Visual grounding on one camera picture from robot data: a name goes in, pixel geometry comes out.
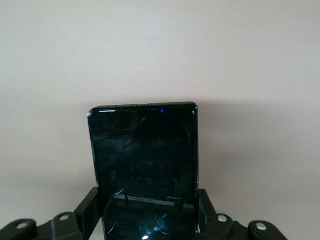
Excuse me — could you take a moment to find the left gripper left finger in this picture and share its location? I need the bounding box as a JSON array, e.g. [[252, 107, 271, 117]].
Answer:
[[32, 186, 103, 240]]

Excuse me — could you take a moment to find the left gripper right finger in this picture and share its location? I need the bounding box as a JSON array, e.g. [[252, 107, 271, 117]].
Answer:
[[199, 188, 251, 240]]

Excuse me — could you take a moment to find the long black smartphone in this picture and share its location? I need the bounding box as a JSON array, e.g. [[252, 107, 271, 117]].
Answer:
[[87, 101, 201, 240]]

